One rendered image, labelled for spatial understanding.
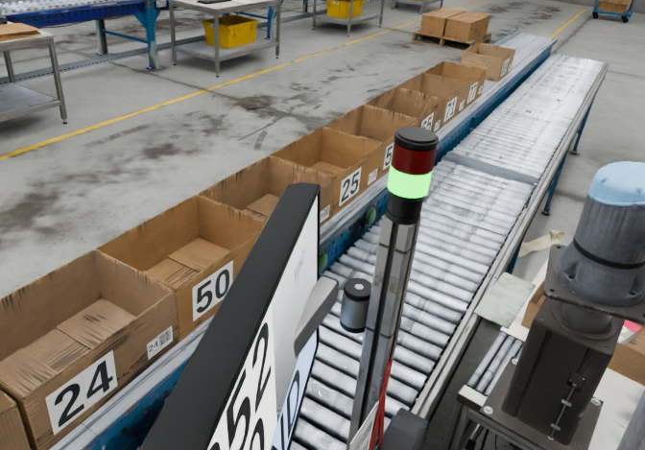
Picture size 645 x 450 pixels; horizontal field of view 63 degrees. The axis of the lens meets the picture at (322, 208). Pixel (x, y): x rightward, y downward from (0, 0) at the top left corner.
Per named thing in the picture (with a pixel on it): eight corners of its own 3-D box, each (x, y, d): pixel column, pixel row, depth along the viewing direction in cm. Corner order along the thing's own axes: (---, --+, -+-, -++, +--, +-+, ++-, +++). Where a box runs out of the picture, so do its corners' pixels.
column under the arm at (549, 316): (603, 403, 146) (648, 312, 130) (580, 471, 127) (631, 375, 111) (511, 358, 158) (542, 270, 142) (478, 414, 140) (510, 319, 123)
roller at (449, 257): (488, 283, 198) (490, 272, 196) (365, 236, 220) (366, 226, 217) (491, 276, 202) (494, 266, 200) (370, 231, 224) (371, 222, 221)
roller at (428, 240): (492, 274, 203) (495, 264, 201) (371, 229, 225) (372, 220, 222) (495, 269, 207) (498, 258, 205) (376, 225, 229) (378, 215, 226)
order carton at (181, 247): (179, 343, 136) (175, 291, 127) (101, 298, 148) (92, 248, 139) (270, 269, 166) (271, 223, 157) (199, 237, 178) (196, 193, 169)
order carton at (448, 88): (440, 129, 286) (446, 98, 278) (391, 115, 298) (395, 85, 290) (463, 110, 316) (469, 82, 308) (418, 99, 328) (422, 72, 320)
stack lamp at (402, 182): (418, 201, 62) (427, 155, 59) (380, 189, 64) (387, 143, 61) (433, 186, 66) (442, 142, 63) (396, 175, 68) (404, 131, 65)
